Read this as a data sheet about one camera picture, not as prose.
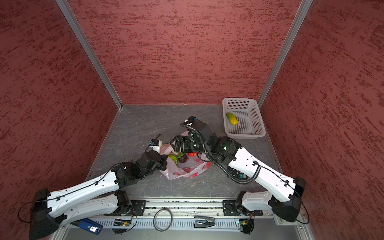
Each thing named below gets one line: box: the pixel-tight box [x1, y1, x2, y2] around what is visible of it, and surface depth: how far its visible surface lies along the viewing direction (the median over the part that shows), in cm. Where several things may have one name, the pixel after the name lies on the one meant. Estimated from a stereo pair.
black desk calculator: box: [227, 165, 251, 180], surface depth 86 cm
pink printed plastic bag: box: [159, 143, 212, 180], surface depth 78 cm
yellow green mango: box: [226, 112, 239, 125], surface depth 109 cm
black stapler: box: [193, 215, 215, 228], surface depth 70 cm
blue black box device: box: [70, 218, 103, 235], surface depth 68 cm
